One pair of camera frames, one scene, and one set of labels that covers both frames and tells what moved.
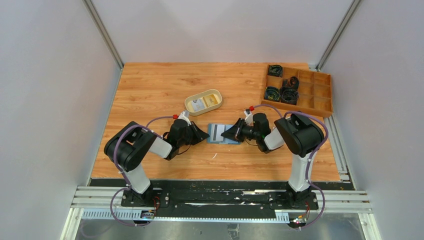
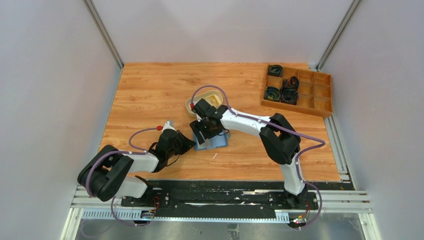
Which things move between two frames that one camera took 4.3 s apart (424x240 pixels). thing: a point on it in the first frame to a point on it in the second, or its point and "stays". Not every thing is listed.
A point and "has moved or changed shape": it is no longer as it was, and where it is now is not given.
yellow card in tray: x=210 y=100 stays
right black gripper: x=235 y=132 to x=195 y=125
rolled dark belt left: x=272 y=93 stays
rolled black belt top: x=275 y=70 stays
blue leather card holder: x=215 y=131 has moved or changed shape
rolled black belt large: x=289 y=95 stays
